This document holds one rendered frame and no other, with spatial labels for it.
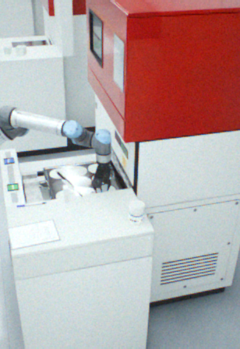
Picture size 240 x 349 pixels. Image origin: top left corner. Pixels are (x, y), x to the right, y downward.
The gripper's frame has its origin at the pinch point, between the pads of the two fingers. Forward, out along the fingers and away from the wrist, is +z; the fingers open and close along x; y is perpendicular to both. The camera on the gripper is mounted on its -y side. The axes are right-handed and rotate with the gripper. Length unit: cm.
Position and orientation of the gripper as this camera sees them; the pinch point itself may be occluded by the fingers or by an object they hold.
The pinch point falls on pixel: (102, 195)
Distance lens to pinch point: 232.7
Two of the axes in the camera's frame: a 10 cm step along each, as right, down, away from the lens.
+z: -0.2, 8.4, 5.4
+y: 2.8, -5.2, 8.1
